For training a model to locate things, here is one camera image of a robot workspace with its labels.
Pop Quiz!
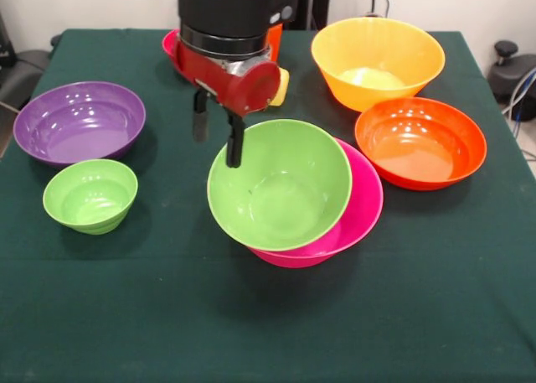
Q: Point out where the yellow cup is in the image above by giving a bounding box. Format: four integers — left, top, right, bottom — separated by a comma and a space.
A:
270, 67, 291, 107

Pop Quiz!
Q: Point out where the orange bowl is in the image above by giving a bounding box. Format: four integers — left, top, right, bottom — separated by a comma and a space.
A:
354, 96, 488, 191

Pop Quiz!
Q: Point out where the orange cup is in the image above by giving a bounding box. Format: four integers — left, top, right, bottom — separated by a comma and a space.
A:
266, 23, 282, 64

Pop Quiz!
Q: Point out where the dark green tablecloth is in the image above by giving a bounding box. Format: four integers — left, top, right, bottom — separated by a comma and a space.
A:
0, 28, 536, 383

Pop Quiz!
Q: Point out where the purple bowl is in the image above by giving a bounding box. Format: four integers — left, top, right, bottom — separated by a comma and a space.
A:
13, 80, 147, 168

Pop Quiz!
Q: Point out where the red bowl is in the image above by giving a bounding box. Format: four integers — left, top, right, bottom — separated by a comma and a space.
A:
162, 28, 184, 76

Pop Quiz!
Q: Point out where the black round equipment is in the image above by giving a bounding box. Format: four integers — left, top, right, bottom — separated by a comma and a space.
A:
487, 40, 536, 104

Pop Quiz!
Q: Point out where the large green bowl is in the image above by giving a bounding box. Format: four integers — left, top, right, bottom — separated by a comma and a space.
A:
206, 118, 353, 252

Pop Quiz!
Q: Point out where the small green bowl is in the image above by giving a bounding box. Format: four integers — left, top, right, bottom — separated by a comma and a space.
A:
42, 158, 139, 235

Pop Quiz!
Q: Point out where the grey blue cable bundle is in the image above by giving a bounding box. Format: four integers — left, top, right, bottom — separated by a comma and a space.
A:
502, 66, 536, 124

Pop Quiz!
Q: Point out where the yellow bowl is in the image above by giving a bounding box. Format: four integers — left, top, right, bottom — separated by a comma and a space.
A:
310, 17, 446, 113

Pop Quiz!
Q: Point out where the pink bowl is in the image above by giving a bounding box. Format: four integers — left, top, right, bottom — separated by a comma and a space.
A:
246, 137, 384, 269

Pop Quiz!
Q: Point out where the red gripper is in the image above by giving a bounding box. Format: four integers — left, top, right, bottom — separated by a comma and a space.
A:
173, 37, 282, 169

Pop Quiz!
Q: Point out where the dark grey chair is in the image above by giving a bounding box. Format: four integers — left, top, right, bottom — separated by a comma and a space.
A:
0, 9, 62, 111

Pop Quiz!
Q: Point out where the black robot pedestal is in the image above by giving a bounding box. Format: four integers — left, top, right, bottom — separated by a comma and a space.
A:
292, 0, 332, 32

